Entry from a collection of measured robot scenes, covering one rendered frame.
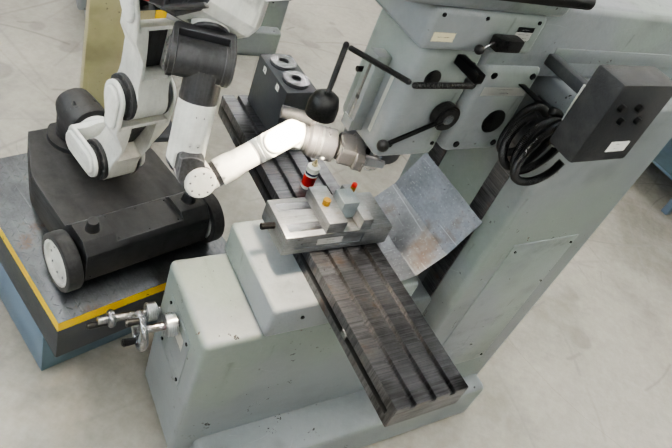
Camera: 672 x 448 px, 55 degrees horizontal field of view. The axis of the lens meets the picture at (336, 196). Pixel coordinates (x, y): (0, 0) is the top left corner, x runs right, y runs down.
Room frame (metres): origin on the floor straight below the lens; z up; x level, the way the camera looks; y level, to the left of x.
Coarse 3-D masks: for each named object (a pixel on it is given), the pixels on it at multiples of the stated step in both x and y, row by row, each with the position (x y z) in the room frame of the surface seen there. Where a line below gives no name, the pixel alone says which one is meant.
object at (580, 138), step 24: (600, 72) 1.33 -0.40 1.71; (624, 72) 1.34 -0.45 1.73; (648, 72) 1.41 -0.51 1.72; (600, 96) 1.30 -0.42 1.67; (624, 96) 1.29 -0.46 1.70; (648, 96) 1.35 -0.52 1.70; (576, 120) 1.31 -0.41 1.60; (600, 120) 1.28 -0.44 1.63; (624, 120) 1.31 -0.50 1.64; (648, 120) 1.39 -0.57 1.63; (552, 144) 1.33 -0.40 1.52; (576, 144) 1.29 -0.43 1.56; (600, 144) 1.32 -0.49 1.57; (624, 144) 1.38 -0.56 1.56
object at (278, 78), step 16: (272, 64) 1.85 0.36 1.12; (288, 64) 1.87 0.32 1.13; (256, 80) 1.87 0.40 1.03; (272, 80) 1.80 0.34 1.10; (288, 80) 1.78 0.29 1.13; (304, 80) 1.82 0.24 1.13; (256, 96) 1.85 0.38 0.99; (272, 96) 1.78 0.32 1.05; (288, 96) 1.73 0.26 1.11; (304, 96) 1.77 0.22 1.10; (256, 112) 1.82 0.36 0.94; (272, 112) 1.76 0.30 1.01
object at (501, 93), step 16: (496, 80) 1.43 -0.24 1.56; (512, 80) 1.46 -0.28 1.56; (528, 80) 1.50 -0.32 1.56; (464, 96) 1.41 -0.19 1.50; (480, 96) 1.41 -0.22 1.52; (496, 96) 1.45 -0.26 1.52; (512, 96) 1.48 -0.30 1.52; (464, 112) 1.40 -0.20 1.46; (480, 112) 1.43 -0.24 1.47; (496, 112) 1.46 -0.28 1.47; (512, 112) 1.51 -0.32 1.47; (464, 128) 1.42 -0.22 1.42; (480, 128) 1.45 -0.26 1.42; (496, 128) 1.49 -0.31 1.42; (448, 144) 1.40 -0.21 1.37; (464, 144) 1.44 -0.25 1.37; (480, 144) 1.48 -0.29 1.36
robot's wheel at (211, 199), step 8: (208, 200) 1.69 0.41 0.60; (216, 200) 1.71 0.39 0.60; (208, 208) 1.67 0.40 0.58; (216, 208) 1.68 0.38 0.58; (216, 216) 1.66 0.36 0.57; (216, 224) 1.65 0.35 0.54; (224, 224) 1.68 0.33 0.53; (208, 232) 1.65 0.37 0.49; (216, 232) 1.65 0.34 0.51; (208, 240) 1.65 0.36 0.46
